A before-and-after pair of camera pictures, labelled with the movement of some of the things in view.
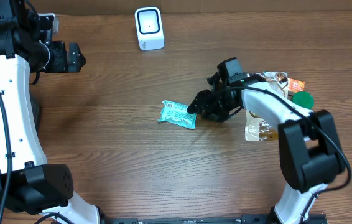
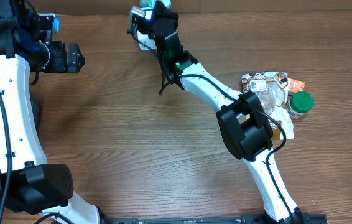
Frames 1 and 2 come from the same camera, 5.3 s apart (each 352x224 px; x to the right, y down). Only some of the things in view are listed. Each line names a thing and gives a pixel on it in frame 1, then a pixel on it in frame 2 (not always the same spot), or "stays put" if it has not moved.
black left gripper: [62, 65] stays put
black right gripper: [204, 99] → [158, 12]
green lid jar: [304, 99] stays put
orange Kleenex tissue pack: [296, 85] stays put
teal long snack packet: [177, 113] → [149, 4]
